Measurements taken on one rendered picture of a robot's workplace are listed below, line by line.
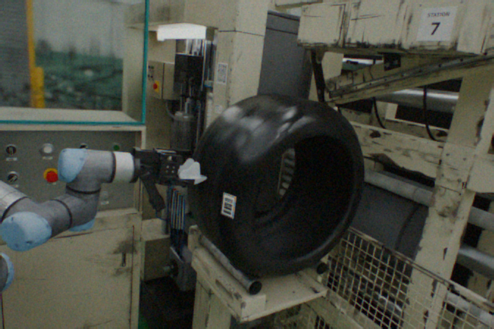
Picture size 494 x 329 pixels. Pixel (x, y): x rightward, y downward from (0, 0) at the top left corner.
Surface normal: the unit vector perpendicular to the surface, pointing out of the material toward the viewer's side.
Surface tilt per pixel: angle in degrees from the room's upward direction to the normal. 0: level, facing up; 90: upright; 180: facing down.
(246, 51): 90
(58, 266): 90
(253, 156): 67
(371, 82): 90
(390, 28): 90
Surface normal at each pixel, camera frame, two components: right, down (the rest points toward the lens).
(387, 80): -0.83, 0.05
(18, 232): -0.26, 0.23
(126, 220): 0.54, 0.28
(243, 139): -0.42, -0.46
